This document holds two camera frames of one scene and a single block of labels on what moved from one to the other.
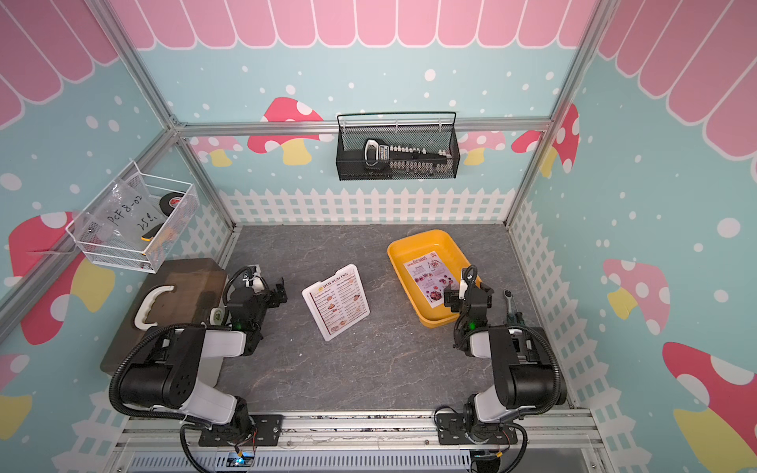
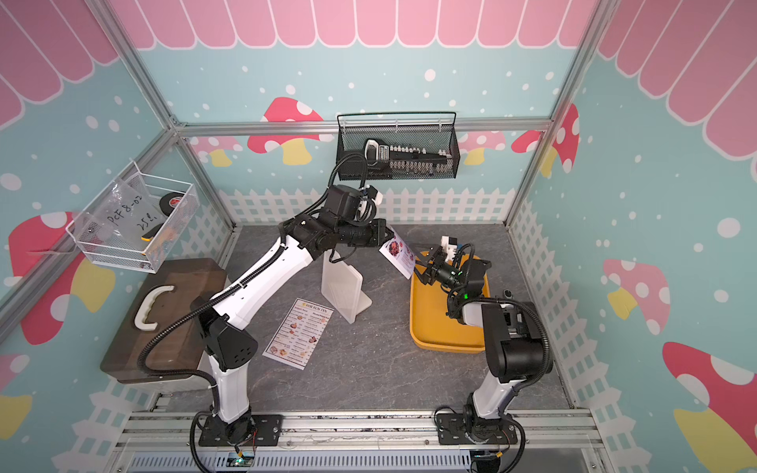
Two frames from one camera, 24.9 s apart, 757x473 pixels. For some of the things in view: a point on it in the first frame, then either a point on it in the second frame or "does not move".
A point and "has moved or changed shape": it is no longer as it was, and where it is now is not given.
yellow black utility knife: [151, 234] does not move
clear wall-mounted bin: [134, 222] does not move
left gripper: [280, 293] to [378, 225]
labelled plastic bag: [131, 216] does not move
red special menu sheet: [433, 276] has moved or changed shape
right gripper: [452, 295] to [440, 258]
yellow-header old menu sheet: [339, 303] to [298, 333]
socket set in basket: [406, 160] does not move
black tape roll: [165, 201] does not move
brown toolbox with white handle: [183, 291] does not move
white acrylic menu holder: [337, 303] has moved or changed shape
